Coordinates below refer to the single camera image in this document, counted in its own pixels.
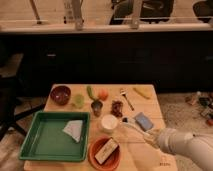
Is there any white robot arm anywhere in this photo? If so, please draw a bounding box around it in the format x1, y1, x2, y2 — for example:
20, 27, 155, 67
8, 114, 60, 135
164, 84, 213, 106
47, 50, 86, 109
144, 128, 213, 171

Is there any orange bowl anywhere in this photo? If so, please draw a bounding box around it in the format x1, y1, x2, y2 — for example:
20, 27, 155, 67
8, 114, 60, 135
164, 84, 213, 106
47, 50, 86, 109
88, 137, 121, 171

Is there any purple bowl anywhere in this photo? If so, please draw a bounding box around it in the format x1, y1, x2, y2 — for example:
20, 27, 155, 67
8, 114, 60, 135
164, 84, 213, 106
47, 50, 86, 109
50, 86, 71, 105

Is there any blue sponge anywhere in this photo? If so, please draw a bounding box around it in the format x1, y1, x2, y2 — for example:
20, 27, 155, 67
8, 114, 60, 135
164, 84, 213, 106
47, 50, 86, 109
134, 113, 154, 131

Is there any brown toy food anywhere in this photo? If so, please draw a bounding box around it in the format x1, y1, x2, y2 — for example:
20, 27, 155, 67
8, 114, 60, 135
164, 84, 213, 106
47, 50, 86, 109
111, 101, 123, 117

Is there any white cup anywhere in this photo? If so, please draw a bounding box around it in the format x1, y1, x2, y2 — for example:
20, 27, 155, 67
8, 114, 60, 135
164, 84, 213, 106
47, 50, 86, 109
101, 115, 118, 133

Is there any yellow banana toy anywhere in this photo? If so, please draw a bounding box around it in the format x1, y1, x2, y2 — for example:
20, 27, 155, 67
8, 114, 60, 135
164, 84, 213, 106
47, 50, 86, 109
133, 87, 151, 99

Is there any metal fork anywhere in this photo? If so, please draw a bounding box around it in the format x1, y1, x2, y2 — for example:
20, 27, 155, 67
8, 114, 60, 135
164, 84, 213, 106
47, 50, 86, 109
120, 89, 134, 111

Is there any metal cup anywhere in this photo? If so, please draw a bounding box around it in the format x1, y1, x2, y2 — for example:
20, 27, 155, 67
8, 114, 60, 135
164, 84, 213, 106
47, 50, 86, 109
91, 100, 103, 117

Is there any orange toy fruit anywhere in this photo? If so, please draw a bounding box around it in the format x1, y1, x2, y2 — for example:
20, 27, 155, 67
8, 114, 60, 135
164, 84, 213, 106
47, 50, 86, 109
98, 89, 108, 101

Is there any green toy vegetable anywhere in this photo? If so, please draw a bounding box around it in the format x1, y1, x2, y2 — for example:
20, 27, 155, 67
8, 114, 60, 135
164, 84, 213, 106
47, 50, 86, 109
86, 85, 97, 100

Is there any white folded cloth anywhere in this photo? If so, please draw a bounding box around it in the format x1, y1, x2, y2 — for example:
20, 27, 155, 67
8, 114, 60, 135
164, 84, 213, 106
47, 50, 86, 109
63, 120, 83, 143

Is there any green plastic tray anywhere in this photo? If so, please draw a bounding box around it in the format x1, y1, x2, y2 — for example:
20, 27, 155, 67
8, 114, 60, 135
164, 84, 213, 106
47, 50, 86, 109
19, 111, 90, 162

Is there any black office chair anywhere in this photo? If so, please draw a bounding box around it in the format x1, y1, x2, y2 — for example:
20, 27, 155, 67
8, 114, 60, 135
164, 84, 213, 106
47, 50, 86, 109
0, 52, 46, 141

